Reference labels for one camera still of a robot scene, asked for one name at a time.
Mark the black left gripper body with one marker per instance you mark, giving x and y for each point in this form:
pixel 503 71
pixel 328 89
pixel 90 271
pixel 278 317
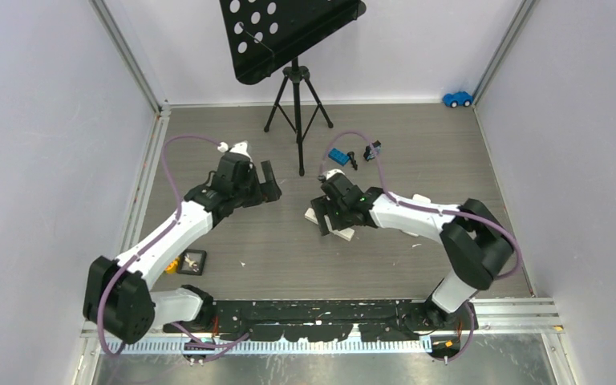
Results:
pixel 252 192

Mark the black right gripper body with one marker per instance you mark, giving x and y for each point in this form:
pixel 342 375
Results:
pixel 324 205

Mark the white rectangular box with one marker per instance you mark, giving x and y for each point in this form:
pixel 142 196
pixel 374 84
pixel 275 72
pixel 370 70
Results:
pixel 345 234

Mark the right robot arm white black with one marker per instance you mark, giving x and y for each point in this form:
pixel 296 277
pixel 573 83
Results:
pixel 476 244

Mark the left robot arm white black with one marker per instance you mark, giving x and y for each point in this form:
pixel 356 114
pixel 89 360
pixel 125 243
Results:
pixel 119 297

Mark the blue toy brick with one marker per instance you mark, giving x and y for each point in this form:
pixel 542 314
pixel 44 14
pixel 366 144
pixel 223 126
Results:
pixel 338 156

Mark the black screw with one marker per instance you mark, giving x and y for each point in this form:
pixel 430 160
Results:
pixel 352 160

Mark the small black blue box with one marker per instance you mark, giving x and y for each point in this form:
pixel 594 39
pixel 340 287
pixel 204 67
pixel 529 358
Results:
pixel 372 150

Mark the yellow orange toy block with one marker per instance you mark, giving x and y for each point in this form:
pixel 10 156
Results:
pixel 173 267

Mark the black music stand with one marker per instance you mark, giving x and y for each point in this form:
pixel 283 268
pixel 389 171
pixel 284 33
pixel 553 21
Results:
pixel 269 36

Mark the blue toy car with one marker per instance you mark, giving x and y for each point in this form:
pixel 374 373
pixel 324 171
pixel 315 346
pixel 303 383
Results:
pixel 456 99

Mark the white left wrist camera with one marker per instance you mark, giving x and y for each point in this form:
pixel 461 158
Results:
pixel 241 148

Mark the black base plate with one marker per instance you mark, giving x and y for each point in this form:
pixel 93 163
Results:
pixel 325 320

